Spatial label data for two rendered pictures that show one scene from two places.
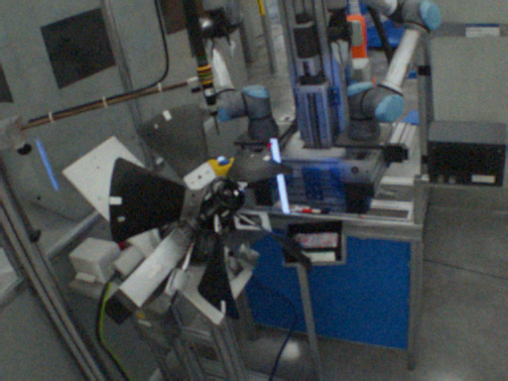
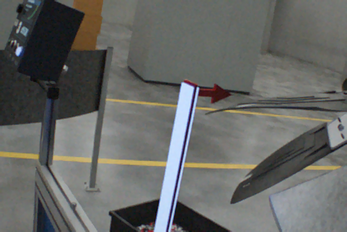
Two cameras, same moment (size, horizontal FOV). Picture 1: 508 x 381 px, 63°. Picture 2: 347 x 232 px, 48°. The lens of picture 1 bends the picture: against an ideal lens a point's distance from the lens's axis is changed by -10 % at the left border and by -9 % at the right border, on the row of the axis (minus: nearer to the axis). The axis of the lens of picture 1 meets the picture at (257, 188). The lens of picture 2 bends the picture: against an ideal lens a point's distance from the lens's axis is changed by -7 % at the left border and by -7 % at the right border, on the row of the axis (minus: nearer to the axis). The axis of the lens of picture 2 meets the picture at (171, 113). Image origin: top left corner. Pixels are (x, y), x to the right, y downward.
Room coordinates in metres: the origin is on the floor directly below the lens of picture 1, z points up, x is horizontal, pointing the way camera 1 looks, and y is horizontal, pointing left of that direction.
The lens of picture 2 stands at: (2.02, 0.10, 1.27)
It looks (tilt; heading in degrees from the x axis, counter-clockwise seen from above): 14 degrees down; 207
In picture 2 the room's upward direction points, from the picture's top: 10 degrees clockwise
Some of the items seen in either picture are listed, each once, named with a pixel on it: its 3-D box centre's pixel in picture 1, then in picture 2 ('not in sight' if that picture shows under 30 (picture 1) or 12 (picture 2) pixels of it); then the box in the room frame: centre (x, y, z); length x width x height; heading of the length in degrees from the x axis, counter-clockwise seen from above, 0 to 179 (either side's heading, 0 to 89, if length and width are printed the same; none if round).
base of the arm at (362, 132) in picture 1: (363, 123); not in sight; (1.81, -0.51, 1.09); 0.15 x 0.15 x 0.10
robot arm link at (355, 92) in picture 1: (362, 98); not in sight; (1.81, -0.51, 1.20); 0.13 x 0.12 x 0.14; 24
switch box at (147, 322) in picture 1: (152, 316); not in sight; (1.27, 0.48, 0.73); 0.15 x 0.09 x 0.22; 59
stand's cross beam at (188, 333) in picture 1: (200, 336); not in sight; (1.29, 0.34, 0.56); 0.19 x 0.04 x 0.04; 59
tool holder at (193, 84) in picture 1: (205, 92); not in sight; (1.30, 0.09, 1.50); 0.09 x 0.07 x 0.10; 94
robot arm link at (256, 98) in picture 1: (255, 100); not in sight; (2.07, -0.07, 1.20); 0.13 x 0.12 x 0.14; 98
